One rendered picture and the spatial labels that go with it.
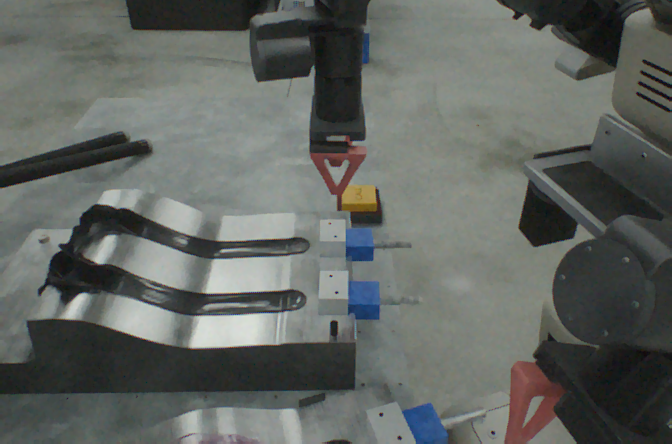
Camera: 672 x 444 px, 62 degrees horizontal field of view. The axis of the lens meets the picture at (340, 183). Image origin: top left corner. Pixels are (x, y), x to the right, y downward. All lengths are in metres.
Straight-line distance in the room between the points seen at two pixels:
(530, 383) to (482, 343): 1.47
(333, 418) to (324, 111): 0.35
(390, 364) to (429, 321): 1.17
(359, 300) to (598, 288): 0.42
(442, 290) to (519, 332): 0.29
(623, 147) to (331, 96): 0.35
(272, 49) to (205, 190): 0.55
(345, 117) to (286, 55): 0.11
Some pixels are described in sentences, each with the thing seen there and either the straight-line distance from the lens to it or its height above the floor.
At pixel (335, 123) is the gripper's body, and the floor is 1.10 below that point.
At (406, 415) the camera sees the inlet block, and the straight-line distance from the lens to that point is 0.65.
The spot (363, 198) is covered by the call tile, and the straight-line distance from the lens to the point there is 0.99.
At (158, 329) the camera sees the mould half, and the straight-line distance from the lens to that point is 0.72.
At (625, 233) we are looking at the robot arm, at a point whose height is 1.22.
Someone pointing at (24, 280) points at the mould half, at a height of 0.86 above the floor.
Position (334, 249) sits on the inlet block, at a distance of 0.78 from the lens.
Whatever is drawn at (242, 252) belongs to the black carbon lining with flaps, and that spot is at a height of 0.88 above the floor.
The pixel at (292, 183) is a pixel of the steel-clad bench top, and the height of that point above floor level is 0.80.
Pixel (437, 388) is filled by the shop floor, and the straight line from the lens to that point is 1.77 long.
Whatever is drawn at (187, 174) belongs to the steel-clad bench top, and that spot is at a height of 0.80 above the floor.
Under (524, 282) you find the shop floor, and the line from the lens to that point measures 2.15.
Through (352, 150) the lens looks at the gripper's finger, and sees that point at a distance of 0.66.
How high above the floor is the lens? 1.40
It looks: 33 degrees down
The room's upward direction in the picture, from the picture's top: straight up
